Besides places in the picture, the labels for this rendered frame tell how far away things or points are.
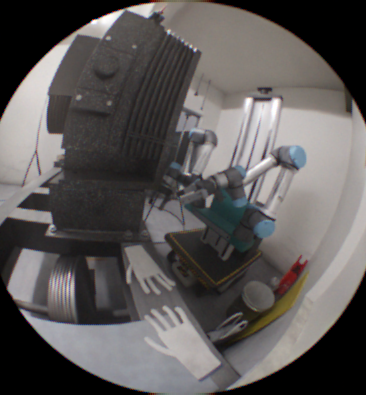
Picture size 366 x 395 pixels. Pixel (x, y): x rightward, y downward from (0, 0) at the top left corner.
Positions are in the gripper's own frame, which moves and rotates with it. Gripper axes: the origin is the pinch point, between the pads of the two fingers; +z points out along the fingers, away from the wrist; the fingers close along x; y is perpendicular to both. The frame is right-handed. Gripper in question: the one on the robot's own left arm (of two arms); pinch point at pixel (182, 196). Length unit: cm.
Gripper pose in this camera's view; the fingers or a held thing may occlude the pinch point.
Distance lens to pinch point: 60.0
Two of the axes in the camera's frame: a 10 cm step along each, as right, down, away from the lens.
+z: -9.2, 3.8, -0.7
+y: -3.5, -8.9, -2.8
